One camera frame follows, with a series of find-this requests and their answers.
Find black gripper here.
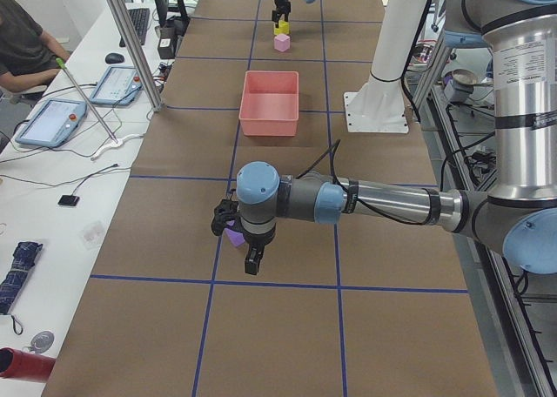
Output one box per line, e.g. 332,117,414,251
272,0,291,23
243,228,275,275

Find yellow foam block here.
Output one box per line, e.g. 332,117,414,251
273,20,290,36

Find pink plastic bin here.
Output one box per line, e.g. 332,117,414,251
238,71,299,137

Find purple foam block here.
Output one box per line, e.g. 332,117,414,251
225,221,245,247

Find pink foam block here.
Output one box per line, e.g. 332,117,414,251
273,33,291,52

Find black keyboard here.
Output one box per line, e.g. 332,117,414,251
128,8,151,45

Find black computer mouse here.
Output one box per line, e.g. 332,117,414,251
104,52,124,64

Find far blue teach pendant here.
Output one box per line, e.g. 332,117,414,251
89,64,142,105

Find blue teach pendant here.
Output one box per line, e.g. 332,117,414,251
16,98,87,147
89,64,142,105

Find small black square device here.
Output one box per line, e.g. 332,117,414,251
57,194,80,207

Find metal rod green tip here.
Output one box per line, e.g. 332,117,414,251
56,57,119,147

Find folded blue umbrella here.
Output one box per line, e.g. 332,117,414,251
1,241,44,315

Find near blue teach pendant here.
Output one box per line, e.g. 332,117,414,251
16,98,87,147

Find seated person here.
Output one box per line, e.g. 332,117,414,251
1,0,70,93

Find red cylinder bottle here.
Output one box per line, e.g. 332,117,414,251
1,347,57,383

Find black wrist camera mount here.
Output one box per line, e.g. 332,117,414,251
211,198,241,236

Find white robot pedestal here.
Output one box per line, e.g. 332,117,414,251
344,0,431,134

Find aluminium frame post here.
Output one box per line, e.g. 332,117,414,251
106,0,163,112

